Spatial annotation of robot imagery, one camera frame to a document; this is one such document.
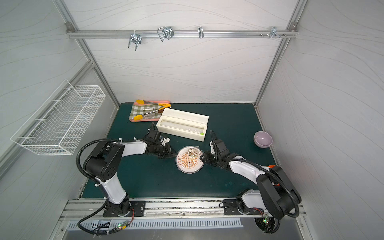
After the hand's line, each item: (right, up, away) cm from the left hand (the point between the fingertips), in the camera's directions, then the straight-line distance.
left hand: (177, 154), depth 90 cm
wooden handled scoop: (-22, +25, +21) cm, 39 cm away
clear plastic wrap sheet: (+7, -3, 0) cm, 7 cm away
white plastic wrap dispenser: (+8, +17, +14) cm, 24 cm away
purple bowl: (+56, +8, +8) cm, 58 cm away
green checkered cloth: (-26, +28, +23) cm, 44 cm away
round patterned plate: (+7, -3, 0) cm, 7 cm away
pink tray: (-12, +36, +30) cm, 48 cm away
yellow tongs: (-30, +23, +17) cm, 41 cm away
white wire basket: (-52, +19, -23) cm, 60 cm away
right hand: (+16, -1, -3) cm, 16 cm away
